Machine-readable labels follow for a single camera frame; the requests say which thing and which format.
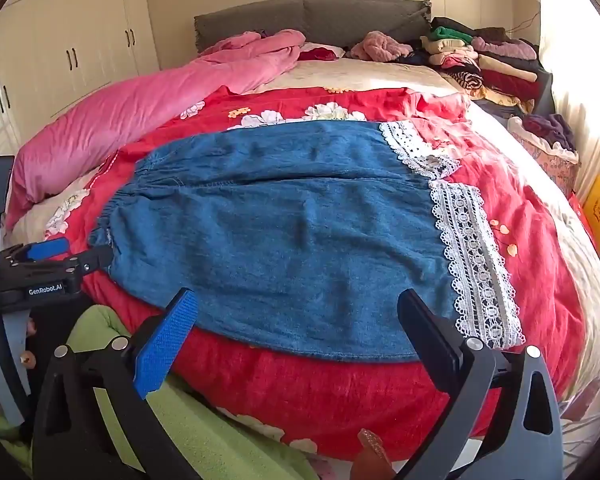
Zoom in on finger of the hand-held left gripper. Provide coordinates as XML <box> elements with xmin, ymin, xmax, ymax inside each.
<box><xmin>55</xmin><ymin>245</ymin><xmax>115</xmax><ymax>277</ymax></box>
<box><xmin>2</xmin><ymin>237</ymin><xmax>72</xmax><ymax>265</ymax></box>

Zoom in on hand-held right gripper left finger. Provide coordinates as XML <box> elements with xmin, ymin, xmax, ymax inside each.
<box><xmin>30</xmin><ymin>287</ymin><xmax>201</xmax><ymax>480</ymax></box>

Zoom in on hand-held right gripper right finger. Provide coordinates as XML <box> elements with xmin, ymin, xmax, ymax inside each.
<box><xmin>397</xmin><ymin>288</ymin><xmax>566</xmax><ymax>480</ymax></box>

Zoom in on blue denim pants lace hem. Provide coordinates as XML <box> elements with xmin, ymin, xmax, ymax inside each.
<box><xmin>87</xmin><ymin>120</ymin><xmax>526</xmax><ymax>363</ymax></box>

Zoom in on person's left hand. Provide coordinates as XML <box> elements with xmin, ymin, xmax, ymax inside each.
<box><xmin>0</xmin><ymin>319</ymin><xmax>37</xmax><ymax>406</ymax></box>

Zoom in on green cloth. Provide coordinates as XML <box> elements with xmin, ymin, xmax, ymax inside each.
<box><xmin>0</xmin><ymin>305</ymin><xmax>321</xmax><ymax>480</ymax></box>

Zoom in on red floral blanket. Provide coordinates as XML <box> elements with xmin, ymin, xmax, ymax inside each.
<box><xmin>45</xmin><ymin>85</ymin><xmax>588</xmax><ymax>461</ymax></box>

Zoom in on brown glittery object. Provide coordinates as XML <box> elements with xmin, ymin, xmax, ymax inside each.
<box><xmin>357</xmin><ymin>428</ymin><xmax>396</xmax><ymax>480</ymax></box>

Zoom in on pink towel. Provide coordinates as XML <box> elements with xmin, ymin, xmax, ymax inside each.
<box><xmin>5</xmin><ymin>30</ymin><xmax>308</xmax><ymax>231</ymax></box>

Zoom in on floral frilled basket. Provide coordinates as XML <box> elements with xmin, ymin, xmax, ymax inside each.
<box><xmin>507</xmin><ymin>116</ymin><xmax>581</xmax><ymax>196</ymax></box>

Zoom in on white wardrobe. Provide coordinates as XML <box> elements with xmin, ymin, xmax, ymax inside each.
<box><xmin>0</xmin><ymin>0</ymin><xmax>161</xmax><ymax>161</ymax></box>

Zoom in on purple garment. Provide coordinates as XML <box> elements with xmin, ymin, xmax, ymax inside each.
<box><xmin>522</xmin><ymin>113</ymin><xmax>578</xmax><ymax>153</ymax></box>

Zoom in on pile of folded clothes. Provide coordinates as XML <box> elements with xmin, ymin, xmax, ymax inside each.
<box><xmin>420</xmin><ymin>16</ymin><xmax>556</xmax><ymax>121</ymax></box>

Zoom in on pink fluffy garment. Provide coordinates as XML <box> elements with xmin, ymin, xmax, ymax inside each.
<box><xmin>350</xmin><ymin>31</ymin><xmax>413</xmax><ymax>62</ymax></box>

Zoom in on dark red garment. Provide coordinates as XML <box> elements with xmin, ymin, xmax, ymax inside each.
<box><xmin>300</xmin><ymin>46</ymin><xmax>341</xmax><ymax>62</ymax></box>

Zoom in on cream curtain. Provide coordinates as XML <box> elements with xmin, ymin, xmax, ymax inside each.
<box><xmin>532</xmin><ymin>0</ymin><xmax>600</xmax><ymax>201</ymax></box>

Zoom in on grey upholstered headboard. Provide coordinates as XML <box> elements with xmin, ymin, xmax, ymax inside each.
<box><xmin>194</xmin><ymin>0</ymin><xmax>433</xmax><ymax>53</ymax></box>

